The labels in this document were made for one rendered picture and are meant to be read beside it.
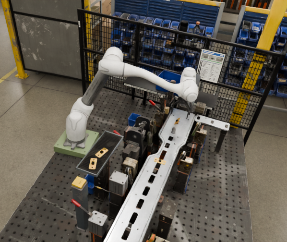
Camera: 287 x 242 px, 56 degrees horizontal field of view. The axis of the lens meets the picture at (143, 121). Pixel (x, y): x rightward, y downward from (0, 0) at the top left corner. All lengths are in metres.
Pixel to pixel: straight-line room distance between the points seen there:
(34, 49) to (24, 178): 2.10
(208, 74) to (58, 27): 2.34
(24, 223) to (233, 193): 1.52
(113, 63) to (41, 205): 1.11
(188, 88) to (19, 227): 1.43
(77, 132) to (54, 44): 2.26
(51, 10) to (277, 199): 3.63
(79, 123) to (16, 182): 1.25
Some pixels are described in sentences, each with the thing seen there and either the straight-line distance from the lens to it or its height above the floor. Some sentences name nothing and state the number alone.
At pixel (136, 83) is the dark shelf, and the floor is 1.03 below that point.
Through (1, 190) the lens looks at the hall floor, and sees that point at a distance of 3.18.
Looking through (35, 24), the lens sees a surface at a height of 0.92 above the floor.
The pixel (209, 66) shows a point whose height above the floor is 1.30.
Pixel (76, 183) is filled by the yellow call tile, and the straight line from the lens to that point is 1.57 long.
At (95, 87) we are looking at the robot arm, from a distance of 2.21.
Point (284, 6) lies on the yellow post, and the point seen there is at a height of 1.89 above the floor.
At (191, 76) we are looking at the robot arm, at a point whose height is 1.47.
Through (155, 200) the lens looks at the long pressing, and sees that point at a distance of 1.70.
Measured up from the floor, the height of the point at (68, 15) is 1.14.
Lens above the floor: 2.39
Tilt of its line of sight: 39 degrees down
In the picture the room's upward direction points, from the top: 6 degrees clockwise
